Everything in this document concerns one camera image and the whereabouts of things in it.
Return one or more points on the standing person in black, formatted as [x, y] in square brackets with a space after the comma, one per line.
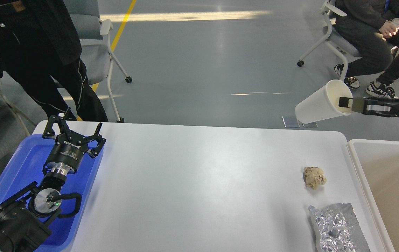
[40, 46]

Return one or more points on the grey office chair left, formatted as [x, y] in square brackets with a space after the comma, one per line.
[97, 54]

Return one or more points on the white office chair right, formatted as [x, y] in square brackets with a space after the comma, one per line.
[331, 38]

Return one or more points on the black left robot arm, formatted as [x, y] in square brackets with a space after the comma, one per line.
[26, 216]

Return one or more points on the left metal floor plate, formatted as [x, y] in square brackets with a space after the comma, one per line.
[290, 122]

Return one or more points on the metal floor plate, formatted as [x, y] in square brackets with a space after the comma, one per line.
[290, 122]
[310, 125]

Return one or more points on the blue plastic tray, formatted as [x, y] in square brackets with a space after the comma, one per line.
[25, 167]

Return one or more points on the white chair far left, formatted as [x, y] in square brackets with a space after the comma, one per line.
[19, 114]

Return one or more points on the beige plastic bin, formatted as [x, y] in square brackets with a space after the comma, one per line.
[376, 163]

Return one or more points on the crumpled silver foil bag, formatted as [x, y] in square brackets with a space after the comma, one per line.
[336, 229]

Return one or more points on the white paper cup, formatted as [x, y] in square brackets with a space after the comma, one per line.
[324, 103]

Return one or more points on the right metal floor plate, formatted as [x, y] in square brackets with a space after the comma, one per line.
[310, 125]

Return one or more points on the seated person in black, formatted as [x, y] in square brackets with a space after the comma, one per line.
[372, 27]

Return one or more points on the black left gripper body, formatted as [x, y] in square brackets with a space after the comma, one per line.
[67, 153]

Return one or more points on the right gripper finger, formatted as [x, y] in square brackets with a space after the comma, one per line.
[363, 102]
[375, 110]

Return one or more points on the crumpled brown paper ball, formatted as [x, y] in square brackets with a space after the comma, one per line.
[314, 177]

